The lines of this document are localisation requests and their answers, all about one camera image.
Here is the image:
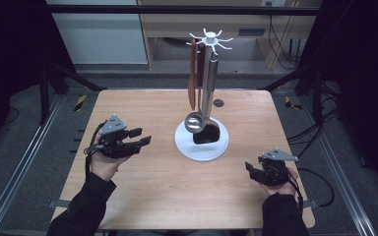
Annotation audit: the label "white utensil rack stand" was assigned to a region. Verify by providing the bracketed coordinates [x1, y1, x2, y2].
[174, 28, 234, 162]

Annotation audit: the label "yellow black striped tape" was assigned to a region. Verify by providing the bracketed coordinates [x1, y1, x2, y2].
[73, 94, 88, 112]
[283, 95, 303, 111]

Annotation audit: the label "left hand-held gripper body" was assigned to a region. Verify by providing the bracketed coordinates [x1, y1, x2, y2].
[93, 114, 142, 160]

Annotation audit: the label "wooden rice spatula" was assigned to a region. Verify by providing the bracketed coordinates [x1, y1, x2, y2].
[187, 38, 198, 112]

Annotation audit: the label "person's left hand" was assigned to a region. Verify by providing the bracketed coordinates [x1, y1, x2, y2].
[89, 151, 131, 183]

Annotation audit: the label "black curtain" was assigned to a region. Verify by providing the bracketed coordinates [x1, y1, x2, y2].
[299, 0, 378, 198]
[0, 0, 77, 155]

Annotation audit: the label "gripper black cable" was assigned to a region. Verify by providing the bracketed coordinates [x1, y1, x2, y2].
[83, 121, 107, 178]
[286, 166, 336, 214]

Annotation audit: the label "steel spatula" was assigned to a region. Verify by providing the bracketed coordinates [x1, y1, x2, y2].
[192, 52, 221, 146]

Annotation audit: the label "black hanging cables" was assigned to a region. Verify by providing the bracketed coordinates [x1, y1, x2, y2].
[267, 14, 301, 70]

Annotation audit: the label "person's right hand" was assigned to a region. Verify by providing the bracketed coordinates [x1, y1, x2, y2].
[259, 166, 299, 198]

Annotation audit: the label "light wooden desk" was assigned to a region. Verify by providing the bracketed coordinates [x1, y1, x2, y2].
[137, 0, 323, 71]

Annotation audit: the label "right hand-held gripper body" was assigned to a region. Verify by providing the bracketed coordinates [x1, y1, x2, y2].
[252, 148, 299, 187]

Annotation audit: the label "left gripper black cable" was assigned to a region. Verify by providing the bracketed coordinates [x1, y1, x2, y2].
[83, 121, 107, 178]

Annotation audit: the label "steel ladle with brown handle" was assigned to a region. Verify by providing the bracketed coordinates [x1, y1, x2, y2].
[184, 42, 208, 134]

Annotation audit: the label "aluminium floor rail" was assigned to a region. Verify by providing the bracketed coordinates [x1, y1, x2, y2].
[299, 96, 378, 236]
[0, 94, 63, 236]

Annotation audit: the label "black floor cables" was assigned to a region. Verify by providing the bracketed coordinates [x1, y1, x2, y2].
[286, 82, 341, 155]

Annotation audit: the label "black metal stand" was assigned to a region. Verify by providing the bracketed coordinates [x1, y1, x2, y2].
[38, 62, 107, 126]
[262, 63, 324, 127]

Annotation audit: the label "black horizontal frame bar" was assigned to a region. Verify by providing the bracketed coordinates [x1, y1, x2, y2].
[45, 4, 323, 17]

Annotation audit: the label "white cabinet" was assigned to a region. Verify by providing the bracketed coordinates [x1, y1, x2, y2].
[45, 0, 149, 65]

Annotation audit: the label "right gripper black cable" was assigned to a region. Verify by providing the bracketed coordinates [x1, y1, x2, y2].
[286, 166, 336, 214]

